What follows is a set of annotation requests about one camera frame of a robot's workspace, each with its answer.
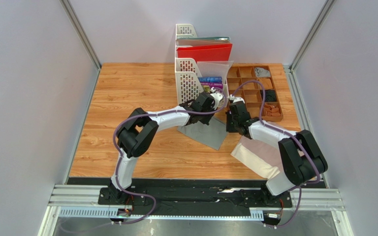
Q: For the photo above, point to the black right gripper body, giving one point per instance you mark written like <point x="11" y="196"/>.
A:
<point x="230" y="124"/>

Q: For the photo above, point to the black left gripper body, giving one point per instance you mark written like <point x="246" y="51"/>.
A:
<point x="205" y="118"/>

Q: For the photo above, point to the grey underwear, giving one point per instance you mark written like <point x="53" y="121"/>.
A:
<point x="211" y="135"/>

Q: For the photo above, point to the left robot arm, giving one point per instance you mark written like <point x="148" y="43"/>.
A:
<point x="133" y="137"/>

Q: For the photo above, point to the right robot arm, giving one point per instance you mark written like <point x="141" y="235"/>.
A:
<point x="302" y="159"/>

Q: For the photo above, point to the pink underwear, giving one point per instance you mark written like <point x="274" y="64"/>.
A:
<point x="263" y="159"/>

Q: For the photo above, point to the purple book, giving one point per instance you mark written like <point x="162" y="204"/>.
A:
<point x="207" y="86"/>

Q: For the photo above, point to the white file organizer rack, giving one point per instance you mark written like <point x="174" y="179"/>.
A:
<point x="186" y="71"/>

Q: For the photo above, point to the blue book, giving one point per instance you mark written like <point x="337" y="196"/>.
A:
<point x="210" y="79"/>

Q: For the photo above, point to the wooden compartment tray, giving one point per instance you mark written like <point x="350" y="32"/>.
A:
<point x="242" y="82"/>

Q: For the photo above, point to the orange rolled cloth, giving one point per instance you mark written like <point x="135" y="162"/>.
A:
<point x="272" y="110"/>

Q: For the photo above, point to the translucent plastic folder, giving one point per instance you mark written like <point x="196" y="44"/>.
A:
<point x="214" y="69"/>

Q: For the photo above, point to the black rolled cloth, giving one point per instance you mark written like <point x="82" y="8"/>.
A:
<point x="270" y="96"/>

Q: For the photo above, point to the brown rolled cloth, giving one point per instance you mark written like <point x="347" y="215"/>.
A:
<point x="266" y="82"/>

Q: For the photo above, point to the red folder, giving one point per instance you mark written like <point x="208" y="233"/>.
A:
<point x="218" y="52"/>

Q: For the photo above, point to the grey rolled cloth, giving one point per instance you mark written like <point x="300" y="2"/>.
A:
<point x="261" y="72"/>

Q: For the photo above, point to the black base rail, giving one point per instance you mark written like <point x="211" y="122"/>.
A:
<point x="186" y="198"/>

